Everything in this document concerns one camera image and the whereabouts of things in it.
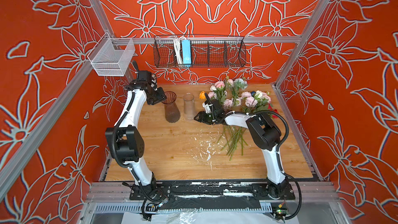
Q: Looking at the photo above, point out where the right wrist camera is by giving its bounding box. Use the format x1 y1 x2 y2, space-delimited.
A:
203 93 214 114

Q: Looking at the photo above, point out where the white green flower stem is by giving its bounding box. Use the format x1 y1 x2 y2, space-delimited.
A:
226 78 248 106

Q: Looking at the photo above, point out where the pink rose stem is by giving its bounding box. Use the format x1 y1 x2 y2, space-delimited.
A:
215 81 227 105

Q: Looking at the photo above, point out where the clear acrylic wall bin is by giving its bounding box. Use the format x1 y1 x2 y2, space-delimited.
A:
88 33 135 77

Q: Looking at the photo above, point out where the clear glass vase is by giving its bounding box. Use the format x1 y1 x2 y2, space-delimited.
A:
183 93 197 120

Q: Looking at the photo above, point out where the red rose stem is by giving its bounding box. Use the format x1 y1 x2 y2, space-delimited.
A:
268 104 279 119

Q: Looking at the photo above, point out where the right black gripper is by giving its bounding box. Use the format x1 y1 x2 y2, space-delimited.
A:
192 111 217 125

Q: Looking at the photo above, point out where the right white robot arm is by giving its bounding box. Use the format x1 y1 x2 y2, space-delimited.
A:
194 93 291 199

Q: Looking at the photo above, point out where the pink peony stem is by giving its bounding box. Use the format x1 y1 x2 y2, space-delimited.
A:
223 92 258 161

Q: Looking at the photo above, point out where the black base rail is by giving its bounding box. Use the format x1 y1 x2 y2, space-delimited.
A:
130 180 298 212

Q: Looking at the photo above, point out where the black wire wall basket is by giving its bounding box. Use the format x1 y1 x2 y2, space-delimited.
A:
153 35 247 68

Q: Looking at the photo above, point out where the orange flower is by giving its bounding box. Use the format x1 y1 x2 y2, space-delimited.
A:
199 91 206 100

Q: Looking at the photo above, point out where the light blue box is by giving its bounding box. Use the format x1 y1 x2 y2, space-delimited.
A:
181 39 192 67

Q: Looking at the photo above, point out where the white cable bundle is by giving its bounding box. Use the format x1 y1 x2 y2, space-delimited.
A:
172 36 184 66

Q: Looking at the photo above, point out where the pink rose bunch right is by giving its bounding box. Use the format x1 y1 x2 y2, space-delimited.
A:
254 90 271 105

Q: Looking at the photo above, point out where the dark smoked glass vase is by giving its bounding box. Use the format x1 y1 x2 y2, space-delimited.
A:
162 91 180 123

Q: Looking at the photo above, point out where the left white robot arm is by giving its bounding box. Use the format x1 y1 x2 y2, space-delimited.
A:
105 61 167 192

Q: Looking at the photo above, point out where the small pink flower bunch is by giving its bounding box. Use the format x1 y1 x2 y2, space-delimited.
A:
208 91 233 110

